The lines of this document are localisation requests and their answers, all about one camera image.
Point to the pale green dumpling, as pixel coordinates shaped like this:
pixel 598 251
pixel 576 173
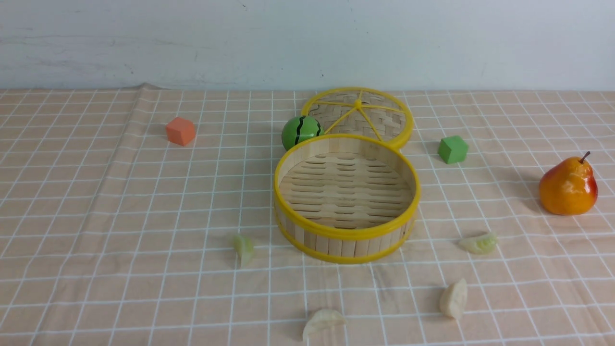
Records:
pixel 244 248
pixel 480 245

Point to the white dumpling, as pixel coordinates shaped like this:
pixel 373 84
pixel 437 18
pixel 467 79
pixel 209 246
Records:
pixel 454 299
pixel 322 319

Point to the bamboo steamer tray yellow rim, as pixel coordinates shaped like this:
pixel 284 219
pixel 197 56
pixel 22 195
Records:
pixel 345 198

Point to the bamboo steamer lid yellow rim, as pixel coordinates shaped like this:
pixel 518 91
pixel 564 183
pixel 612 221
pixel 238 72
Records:
pixel 362 111

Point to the green watermelon toy ball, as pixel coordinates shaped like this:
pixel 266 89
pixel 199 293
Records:
pixel 299 129

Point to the orange foam cube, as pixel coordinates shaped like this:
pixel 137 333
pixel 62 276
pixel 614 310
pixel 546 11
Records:
pixel 180 131

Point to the green foam cube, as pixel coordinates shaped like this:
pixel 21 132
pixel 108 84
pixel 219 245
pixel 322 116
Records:
pixel 453 149

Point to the peach checkered tablecloth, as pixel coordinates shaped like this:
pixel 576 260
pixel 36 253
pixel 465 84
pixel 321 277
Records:
pixel 113 236

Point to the orange yellow toy pear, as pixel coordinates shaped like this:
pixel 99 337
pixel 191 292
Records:
pixel 569 188

